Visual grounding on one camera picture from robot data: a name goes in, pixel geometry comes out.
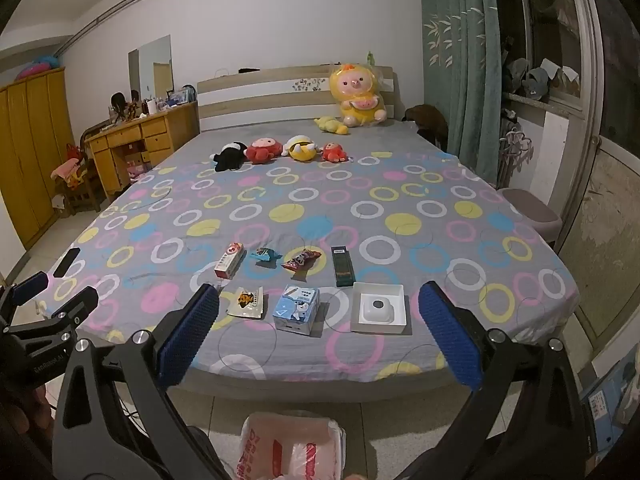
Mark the blue snack wrapper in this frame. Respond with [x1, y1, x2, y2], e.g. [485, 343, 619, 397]
[250, 246, 283, 265]

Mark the white board panel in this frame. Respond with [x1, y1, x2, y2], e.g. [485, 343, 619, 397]
[536, 109, 587, 213]

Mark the white orange snack wrapper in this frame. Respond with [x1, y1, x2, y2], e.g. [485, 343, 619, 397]
[226, 285, 265, 319]

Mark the bin with plastic bag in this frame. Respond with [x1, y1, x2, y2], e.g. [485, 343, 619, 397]
[240, 411, 347, 480]

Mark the big yellow pig plush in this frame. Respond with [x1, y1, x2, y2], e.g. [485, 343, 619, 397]
[328, 61, 388, 128]

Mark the yellow white plush toy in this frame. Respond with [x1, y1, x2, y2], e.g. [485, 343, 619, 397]
[281, 134, 321, 162]

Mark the green yellow plush toy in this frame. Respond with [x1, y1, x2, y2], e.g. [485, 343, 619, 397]
[313, 115, 351, 137]

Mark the wall mirror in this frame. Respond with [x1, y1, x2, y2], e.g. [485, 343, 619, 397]
[128, 35, 173, 107]

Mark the green curtain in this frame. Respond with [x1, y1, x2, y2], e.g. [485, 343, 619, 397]
[419, 0, 503, 188]

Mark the large red plush toy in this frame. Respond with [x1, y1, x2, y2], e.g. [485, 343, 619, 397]
[245, 137, 282, 165]

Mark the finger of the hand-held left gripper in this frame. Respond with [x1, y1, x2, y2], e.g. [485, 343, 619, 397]
[34, 286, 101, 334]
[0, 272, 51, 330]

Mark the red white tube box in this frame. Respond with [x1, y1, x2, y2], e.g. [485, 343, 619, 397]
[214, 241, 247, 281]

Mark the wooden striped headboard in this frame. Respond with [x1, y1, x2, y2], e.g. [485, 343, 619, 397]
[196, 65, 401, 134]

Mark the chair with clothes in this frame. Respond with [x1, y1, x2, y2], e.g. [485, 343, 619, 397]
[50, 142, 103, 218]

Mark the person's left hand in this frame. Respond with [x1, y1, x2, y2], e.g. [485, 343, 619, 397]
[0, 385, 53, 461]

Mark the black plush toy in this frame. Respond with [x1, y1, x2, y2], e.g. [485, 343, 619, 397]
[212, 141, 248, 173]

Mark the red snack wrapper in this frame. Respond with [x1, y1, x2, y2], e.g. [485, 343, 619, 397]
[281, 249, 321, 274]

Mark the small red plush toy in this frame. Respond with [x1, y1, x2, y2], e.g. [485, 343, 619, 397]
[320, 141, 350, 163]

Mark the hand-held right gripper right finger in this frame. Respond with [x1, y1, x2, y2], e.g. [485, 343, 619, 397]
[400, 281, 598, 480]

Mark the dark green box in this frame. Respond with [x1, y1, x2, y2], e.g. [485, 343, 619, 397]
[331, 245, 357, 288]

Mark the blue cardboard box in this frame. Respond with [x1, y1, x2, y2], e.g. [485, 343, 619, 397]
[580, 355, 640, 458]

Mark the black phone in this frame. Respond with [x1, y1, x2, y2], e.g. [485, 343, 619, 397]
[53, 247, 82, 279]

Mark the grey cap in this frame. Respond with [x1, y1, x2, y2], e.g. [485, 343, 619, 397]
[520, 66, 552, 102]

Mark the blue white carton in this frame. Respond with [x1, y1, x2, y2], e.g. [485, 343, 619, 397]
[272, 284, 321, 335]

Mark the window frame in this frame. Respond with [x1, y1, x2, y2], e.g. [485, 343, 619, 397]
[500, 0, 640, 133]

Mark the small white device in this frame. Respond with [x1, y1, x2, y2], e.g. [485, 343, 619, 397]
[361, 297, 396, 325]

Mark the ring-patterned bed sheet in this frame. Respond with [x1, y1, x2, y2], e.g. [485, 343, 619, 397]
[35, 119, 581, 392]

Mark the yellow wooden wardrobe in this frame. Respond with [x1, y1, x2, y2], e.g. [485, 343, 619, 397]
[0, 66, 72, 252]

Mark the wooden desk with drawers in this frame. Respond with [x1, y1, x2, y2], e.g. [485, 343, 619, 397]
[82, 101, 201, 202]

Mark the clutter of desk items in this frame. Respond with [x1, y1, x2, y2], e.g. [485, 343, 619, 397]
[109, 84, 198, 123]

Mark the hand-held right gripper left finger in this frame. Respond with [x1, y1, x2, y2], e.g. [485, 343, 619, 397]
[52, 284, 236, 480]

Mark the grey pink stool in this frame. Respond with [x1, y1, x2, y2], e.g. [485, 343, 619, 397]
[496, 187, 564, 247]

